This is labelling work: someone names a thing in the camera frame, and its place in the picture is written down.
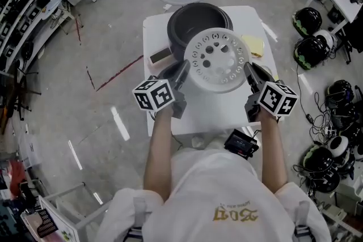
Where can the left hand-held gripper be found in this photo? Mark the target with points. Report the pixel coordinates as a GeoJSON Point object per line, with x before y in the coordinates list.
{"type": "Point", "coordinates": [153, 95]}

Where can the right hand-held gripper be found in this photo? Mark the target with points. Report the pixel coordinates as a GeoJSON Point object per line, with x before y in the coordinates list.
{"type": "Point", "coordinates": [273, 97]}

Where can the white perforated steamer plate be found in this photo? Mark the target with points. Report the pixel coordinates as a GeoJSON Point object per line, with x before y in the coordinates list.
{"type": "Point", "coordinates": [218, 76]}

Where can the black pot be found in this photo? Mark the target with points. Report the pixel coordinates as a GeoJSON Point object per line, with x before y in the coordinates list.
{"type": "Point", "coordinates": [184, 28]}

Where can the person's right forearm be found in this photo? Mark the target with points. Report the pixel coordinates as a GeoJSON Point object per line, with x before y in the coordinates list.
{"type": "Point", "coordinates": [273, 150]}

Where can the person's left forearm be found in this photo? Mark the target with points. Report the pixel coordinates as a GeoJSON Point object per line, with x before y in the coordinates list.
{"type": "Point", "coordinates": [158, 156]}

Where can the yellow sponge cake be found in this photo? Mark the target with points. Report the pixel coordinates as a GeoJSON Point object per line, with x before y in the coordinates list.
{"type": "Point", "coordinates": [253, 45]}

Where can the black dome case green trim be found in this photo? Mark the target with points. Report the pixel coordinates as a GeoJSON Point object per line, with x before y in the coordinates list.
{"type": "Point", "coordinates": [312, 52]}
{"type": "Point", "coordinates": [307, 21]}

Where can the black waist-mounted device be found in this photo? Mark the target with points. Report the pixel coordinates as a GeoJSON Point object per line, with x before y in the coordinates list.
{"type": "Point", "coordinates": [241, 144]}

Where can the white dome case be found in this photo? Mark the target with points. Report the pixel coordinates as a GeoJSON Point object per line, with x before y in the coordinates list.
{"type": "Point", "coordinates": [326, 38]}

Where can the pile of dome cases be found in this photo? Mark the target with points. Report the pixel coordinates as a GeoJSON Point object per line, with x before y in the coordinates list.
{"type": "Point", "coordinates": [337, 147]}

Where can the cluttered white desk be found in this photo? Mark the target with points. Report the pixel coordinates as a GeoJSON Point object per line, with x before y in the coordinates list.
{"type": "Point", "coordinates": [340, 3]}

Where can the person's white shirt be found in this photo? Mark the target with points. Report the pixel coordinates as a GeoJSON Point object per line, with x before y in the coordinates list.
{"type": "Point", "coordinates": [215, 187]}

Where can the white oval board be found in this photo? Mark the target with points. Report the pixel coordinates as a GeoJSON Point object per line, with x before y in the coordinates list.
{"type": "Point", "coordinates": [52, 7]}

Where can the black tripod stand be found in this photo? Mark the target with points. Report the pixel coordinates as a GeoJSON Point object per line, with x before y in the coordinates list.
{"type": "Point", "coordinates": [17, 93]}

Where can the clear plastic box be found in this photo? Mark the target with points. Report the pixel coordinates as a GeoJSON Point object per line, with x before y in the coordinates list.
{"type": "Point", "coordinates": [31, 150]}

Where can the white shelf rack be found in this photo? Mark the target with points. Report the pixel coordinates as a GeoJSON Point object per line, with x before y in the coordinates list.
{"type": "Point", "coordinates": [22, 14]}

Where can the red cloth item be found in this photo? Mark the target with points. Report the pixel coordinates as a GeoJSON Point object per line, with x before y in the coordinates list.
{"type": "Point", "coordinates": [17, 178]}

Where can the black mesh panel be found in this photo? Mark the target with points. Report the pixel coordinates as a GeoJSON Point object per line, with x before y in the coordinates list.
{"type": "Point", "coordinates": [46, 224]}

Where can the white frame cart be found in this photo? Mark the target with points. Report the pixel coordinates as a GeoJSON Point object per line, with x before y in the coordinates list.
{"type": "Point", "coordinates": [56, 207]}

